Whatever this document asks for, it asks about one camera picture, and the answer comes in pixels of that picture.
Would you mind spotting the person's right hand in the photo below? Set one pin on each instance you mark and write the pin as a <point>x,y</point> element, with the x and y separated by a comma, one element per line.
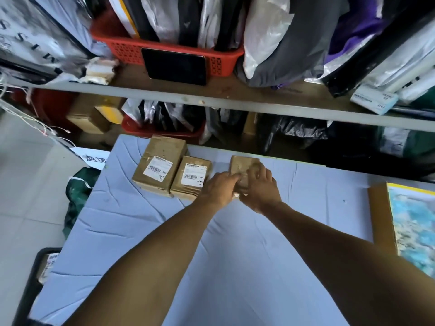
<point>260,193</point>

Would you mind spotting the person's left hand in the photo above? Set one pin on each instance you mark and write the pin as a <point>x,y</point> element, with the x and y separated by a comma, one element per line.
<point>217,190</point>

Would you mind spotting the person's right fingers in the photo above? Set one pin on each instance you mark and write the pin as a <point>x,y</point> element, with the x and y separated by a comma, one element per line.
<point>259,173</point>

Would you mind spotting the person's left fingers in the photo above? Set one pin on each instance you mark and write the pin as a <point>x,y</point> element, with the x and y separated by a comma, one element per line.
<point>232,179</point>

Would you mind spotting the small plain cardboard box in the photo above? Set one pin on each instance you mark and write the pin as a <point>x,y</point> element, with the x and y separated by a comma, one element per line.
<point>239,164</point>

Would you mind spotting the person's right forearm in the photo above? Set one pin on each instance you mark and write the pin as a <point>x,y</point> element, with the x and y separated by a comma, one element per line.
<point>340,264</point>

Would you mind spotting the person's left forearm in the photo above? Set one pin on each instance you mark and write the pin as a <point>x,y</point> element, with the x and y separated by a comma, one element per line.
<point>153,268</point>

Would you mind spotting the medium labelled cardboard box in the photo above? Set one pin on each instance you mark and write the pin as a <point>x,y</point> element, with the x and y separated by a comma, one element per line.
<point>190,178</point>

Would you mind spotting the black crinkled plastic bag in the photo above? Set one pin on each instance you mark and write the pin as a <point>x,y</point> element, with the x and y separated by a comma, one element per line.
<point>299,130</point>

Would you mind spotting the grey metal shelf board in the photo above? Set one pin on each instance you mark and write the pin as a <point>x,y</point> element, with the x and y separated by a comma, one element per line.
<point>238,103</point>

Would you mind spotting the large labelled cardboard box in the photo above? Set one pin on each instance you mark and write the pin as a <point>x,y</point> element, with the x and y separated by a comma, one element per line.
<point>159,162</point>

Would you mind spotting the small red plastic basket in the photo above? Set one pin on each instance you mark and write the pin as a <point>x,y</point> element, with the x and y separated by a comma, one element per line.
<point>159,130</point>

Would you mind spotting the light blue tablecloth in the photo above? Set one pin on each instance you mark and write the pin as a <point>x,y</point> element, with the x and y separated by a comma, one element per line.
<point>112,207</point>

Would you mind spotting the black tablet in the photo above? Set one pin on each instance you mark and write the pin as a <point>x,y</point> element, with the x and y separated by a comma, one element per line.
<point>174,67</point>

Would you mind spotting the grey plastic parcel bag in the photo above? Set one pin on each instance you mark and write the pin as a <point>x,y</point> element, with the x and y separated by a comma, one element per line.
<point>302,47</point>

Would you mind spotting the white labelled flat parcel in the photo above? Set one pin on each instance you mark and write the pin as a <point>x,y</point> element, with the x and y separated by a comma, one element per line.
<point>373,99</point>

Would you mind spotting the yellow cardboard box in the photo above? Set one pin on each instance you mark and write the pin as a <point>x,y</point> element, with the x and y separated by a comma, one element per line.
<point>110,113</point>

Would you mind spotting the white printed plastic bag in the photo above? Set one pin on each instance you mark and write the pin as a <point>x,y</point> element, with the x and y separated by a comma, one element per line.
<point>91,157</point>

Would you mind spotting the white plastic parcel bag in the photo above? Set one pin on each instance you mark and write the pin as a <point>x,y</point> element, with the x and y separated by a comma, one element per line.
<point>265,30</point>

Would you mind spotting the green and white parcel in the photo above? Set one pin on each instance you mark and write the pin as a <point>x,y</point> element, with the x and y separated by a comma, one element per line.
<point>404,142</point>

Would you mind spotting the green plastic bag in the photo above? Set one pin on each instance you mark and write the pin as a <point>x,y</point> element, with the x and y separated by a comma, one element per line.
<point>80,196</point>

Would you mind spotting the brown cardboard box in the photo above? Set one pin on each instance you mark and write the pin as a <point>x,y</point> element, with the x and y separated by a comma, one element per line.
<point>85,115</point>

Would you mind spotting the cardboard box with colourful picture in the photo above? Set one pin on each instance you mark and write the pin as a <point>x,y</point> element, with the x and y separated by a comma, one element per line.
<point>413,224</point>

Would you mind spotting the long black parcel bag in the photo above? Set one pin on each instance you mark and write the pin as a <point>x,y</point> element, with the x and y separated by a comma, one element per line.
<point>377,54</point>

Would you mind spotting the large red plastic basket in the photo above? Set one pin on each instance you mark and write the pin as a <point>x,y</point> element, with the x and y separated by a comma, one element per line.
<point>125,49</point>

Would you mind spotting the crumpled white paper wad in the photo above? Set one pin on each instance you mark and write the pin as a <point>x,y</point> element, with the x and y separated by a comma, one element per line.
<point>100,71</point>

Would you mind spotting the row of parcel bags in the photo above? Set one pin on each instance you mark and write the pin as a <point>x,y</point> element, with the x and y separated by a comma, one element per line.
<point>176,16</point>

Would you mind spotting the purple plastic parcel bag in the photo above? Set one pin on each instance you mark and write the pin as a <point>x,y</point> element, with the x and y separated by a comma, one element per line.
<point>356,27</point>

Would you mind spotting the pile of white parcel bags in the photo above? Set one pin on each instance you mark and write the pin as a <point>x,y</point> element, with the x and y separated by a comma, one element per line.
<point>407,67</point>

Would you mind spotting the red plastic bin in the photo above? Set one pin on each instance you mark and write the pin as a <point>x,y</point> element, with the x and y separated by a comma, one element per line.
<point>52,105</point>

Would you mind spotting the black plastic crate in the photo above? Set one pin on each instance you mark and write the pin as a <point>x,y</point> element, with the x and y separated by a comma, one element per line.
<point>29,288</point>

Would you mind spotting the black and white printed bag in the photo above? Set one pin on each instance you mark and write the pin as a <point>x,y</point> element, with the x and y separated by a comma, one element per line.
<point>30,37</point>

